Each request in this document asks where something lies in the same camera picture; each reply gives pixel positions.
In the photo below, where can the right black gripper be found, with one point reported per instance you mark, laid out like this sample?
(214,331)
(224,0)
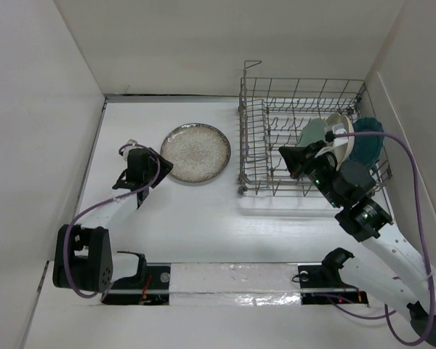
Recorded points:
(299,159)

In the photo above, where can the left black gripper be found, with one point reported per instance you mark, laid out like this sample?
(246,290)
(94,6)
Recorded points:
(164,169)

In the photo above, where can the mint green flower plate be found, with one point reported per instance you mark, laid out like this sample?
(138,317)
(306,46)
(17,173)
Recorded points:
(313,132)

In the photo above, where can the speckled brown round plate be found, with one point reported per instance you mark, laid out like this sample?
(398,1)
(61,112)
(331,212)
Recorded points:
(199,152)

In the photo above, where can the cream divided plate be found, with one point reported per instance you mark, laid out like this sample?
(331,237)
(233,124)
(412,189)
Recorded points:
(337,118)

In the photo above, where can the dark teal scalloped plate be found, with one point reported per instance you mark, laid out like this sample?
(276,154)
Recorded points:
(366,150)

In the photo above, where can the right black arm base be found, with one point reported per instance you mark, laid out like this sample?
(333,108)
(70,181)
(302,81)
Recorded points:
(318,288)

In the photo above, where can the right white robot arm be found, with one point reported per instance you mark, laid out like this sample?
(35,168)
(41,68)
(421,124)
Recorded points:
(347,186)

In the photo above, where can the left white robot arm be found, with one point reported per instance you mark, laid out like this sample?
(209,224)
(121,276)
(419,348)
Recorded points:
(83,259)

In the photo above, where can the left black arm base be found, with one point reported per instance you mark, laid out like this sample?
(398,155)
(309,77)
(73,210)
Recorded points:
(151,287)

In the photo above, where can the silver foil tape strip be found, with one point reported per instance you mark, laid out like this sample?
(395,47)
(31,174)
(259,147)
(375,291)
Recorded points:
(233,284)

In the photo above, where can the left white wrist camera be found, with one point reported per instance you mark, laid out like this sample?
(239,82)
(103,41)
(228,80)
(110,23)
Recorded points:
(123,151)

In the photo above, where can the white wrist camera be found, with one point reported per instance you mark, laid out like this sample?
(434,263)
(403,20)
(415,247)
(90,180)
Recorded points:
(335,141)
(123,151)

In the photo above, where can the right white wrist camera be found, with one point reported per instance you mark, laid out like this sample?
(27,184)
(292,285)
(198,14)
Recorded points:
(335,141)

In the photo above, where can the grey wire dish rack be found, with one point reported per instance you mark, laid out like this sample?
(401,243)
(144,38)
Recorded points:
(273,112)

